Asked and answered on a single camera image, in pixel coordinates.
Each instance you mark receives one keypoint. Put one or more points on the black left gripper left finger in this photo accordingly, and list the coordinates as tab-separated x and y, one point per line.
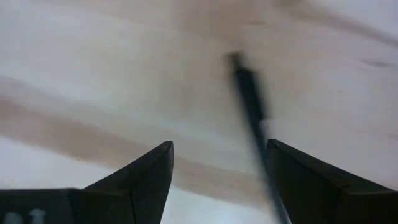
124	199

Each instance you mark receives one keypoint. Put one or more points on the black pen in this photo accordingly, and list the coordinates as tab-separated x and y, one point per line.
248	90

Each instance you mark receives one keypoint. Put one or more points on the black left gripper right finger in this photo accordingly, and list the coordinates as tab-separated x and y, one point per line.
311	193

